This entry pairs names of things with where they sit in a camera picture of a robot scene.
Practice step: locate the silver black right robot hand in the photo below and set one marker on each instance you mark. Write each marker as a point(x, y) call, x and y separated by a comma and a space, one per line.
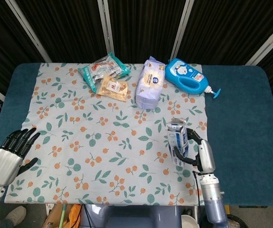
point(206, 156)

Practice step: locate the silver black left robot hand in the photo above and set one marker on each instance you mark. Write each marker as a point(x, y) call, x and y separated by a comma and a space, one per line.
point(4, 164)

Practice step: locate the blue white toothpaste box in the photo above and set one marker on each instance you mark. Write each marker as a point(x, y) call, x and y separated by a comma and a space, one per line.
point(178, 140)

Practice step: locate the blue covered table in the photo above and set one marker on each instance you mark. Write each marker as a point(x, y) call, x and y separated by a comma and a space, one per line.
point(241, 118)

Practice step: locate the grey shoe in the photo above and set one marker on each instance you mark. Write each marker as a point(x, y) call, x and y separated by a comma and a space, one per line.
point(14, 215)

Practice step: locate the white round bowl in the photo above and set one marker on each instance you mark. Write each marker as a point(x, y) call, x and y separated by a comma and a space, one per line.
point(188, 222)

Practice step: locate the green stick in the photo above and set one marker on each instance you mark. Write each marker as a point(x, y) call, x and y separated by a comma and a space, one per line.
point(63, 216)

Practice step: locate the blue pump detergent bottle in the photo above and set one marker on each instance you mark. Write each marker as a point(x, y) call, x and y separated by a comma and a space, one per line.
point(181, 76)

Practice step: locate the orange plastic bag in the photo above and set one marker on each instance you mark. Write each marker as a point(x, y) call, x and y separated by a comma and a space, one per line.
point(75, 215)

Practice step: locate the floral orange fruit tablecloth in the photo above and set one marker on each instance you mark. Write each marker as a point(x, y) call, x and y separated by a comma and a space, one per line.
point(117, 154)

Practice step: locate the lavender tissue pack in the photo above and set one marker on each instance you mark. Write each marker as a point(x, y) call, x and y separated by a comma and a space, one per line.
point(149, 83)

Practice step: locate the grey-blue robot torso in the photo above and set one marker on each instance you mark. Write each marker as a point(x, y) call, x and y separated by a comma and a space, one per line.
point(131, 216)

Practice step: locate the beige snack packet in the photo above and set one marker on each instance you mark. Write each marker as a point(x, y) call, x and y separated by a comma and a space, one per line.
point(114, 88)

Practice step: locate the teal snack bag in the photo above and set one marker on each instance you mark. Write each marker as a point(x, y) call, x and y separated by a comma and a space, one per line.
point(98, 70)

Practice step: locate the white framed dark folding screen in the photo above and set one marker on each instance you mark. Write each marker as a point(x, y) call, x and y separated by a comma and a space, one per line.
point(70, 26)

